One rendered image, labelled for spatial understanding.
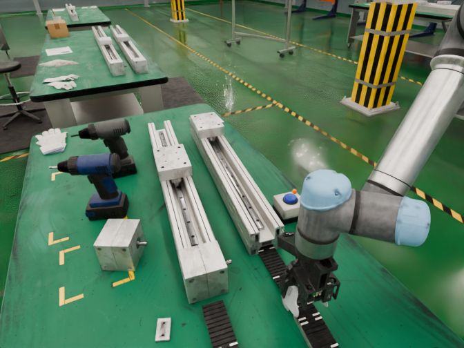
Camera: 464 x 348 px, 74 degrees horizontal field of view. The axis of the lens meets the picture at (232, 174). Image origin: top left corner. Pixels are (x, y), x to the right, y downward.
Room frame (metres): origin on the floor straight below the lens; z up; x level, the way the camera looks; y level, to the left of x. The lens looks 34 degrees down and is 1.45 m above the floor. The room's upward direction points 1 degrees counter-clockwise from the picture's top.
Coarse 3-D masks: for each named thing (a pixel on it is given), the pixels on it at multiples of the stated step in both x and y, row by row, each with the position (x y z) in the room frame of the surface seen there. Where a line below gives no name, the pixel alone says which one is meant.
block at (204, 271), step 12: (216, 240) 0.55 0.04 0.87; (180, 252) 0.52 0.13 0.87; (192, 252) 0.52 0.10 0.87; (204, 252) 0.52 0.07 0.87; (216, 252) 0.51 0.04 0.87; (180, 264) 0.52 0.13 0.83; (192, 264) 0.48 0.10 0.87; (204, 264) 0.48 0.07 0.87; (216, 264) 0.48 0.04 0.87; (228, 264) 0.52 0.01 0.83; (192, 276) 0.45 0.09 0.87; (204, 276) 0.45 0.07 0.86; (216, 276) 0.46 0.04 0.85; (192, 288) 0.44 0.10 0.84; (204, 288) 0.45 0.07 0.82; (216, 288) 0.46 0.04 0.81; (228, 288) 0.47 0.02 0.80; (192, 300) 0.44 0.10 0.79
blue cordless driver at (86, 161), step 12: (72, 156) 0.78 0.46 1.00; (84, 156) 0.78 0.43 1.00; (96, 156) 0.78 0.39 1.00; (108, 156) 0.78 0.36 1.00; (60, 168) 0.76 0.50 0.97; (72, 168) 0.75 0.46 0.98; (84, 168) 0.75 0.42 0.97; (96, 168) 0.75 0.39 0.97; (108, 168) 0.76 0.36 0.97; (120, 168) 0.79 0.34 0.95; (96, 180) 0.76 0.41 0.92; (108, 180) 0.77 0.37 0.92; (108, 192) 0.77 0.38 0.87; (120, 192) 0.80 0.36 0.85; (96, 204) 0.75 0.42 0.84; (108, 204) 0.75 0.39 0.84; (120, 204) 0.76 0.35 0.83; (96, 216) 0.74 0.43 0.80; (108, 216) 0.74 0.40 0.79; (120, 216) 0.75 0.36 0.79
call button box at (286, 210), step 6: (276, 198) 0.76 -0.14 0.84; (282, 198) 0.76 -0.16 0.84; (276, 204) 0.75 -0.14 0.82; (282, 204) 0.73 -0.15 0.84; (288, 204) 0.73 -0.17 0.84; (294, 204) 0.73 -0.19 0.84; (276, 210) 0.75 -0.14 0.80; (282, 210) 0.71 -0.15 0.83; (288, 210) 0.71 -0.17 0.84; (294, 210) 0.71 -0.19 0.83; (282, 216) 0.71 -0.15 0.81; (288, 216) 0.70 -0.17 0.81; (294, 216) 0.71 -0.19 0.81; (282, 222) 0.70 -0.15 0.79; (288, 222) 0.71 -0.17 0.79
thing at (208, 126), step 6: (198, 114) 1.29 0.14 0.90; (204, 114) 1.28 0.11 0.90; (210, 114) 1.28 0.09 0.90; (192, 120) 1.24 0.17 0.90; (198, 120) 1.22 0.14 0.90; (204, 120) 1.22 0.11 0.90; (210, 120) 1.22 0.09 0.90; (216, 120) 1.21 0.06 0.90; (198, 126) 1.16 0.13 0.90; (204, 126) 1.16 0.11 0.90; (210, 126) 1.16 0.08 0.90; (216, 126) 1.15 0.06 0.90; (222, 126) 1.16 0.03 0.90; (198, 132) 1.13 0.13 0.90; (204, 132) 1.13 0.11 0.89; (210, 132) 1.14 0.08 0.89; (216, 132) 1.15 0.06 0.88; (222, 132) 1.15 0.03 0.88; (210, 138) 1.15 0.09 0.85
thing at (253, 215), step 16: (192, 128) 1.29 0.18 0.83; (208, 144) 1.08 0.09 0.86; (224, 144) 1.07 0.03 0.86; (208, 160) 1.01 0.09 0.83; (224, 160) 1.00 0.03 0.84; (224, 176) 0.85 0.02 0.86; (240, 176) 0.87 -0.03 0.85; (224, 192) 0.80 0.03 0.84; (240, 192) 0.80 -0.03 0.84; (256, 192) 0.76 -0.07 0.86; (240, 208) 0.69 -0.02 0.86; (256, 208) 0.73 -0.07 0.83; (272, 208) 0.69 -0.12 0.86; (240, 224) 0.65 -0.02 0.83; (256, 224) 0.65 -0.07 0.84; (272, 224) 0.62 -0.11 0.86; (256, 240) 0.59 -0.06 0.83; (272, 240) 0.60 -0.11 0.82
